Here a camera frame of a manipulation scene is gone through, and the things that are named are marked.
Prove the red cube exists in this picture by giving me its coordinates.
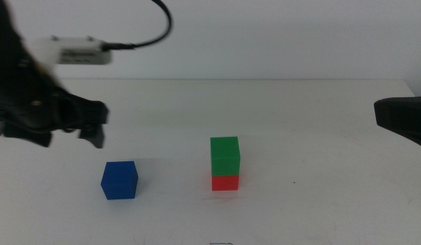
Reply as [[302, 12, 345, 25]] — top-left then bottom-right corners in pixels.
[[211, 174, 240, 192]]

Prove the blue cube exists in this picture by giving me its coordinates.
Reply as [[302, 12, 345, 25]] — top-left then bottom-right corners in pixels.
[[100, 161, 139, 201]]

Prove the black left camera cable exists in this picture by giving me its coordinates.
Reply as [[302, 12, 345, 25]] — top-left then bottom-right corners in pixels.
[[101, 0, 173, 51]]

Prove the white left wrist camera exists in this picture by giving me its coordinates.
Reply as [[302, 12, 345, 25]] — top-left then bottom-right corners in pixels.
[[35, 35, 113, 66]]

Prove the green cube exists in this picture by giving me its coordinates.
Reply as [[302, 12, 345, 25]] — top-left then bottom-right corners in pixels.
[[210, 136, 241, 177]]

